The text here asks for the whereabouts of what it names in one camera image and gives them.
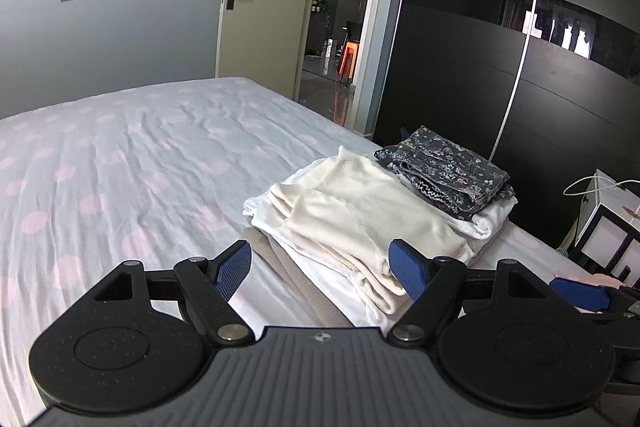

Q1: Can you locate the taupe garment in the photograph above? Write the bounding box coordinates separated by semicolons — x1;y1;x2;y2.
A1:
241;227;362;329

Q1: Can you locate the orange stool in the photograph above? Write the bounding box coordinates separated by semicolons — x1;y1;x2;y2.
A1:
336;38;362;86

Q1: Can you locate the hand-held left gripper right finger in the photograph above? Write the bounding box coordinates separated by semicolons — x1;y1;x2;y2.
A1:
389;238;551;348

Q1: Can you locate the white cable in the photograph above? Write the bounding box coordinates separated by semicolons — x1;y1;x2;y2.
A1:
563;176;640;198

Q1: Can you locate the white black-framed box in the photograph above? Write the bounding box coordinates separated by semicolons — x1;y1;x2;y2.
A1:
570;169;640;289

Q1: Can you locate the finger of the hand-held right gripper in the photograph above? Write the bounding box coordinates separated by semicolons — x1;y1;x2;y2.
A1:
548;277;612;314

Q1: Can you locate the cream knit sweater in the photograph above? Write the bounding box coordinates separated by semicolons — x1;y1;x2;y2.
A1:
270;146;476;315

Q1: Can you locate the dark floral garment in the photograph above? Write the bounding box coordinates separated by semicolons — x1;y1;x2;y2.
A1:
374;125;517;222

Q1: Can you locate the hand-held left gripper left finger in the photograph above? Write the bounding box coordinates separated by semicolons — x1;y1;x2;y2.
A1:
85;239;256;348

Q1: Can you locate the cream door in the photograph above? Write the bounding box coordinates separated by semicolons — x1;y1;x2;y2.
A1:
215;0;328;96

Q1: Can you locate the black wardrobe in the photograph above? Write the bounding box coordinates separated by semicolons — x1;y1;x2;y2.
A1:
372;0;640;254

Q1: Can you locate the white door frame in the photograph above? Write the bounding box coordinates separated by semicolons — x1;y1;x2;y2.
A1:
350;0;417;138

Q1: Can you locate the polka dot bed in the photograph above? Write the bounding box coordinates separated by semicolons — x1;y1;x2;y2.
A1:
0;76;566;423

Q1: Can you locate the white garment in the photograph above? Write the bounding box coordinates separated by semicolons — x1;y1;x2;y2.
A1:
243;157;518;329

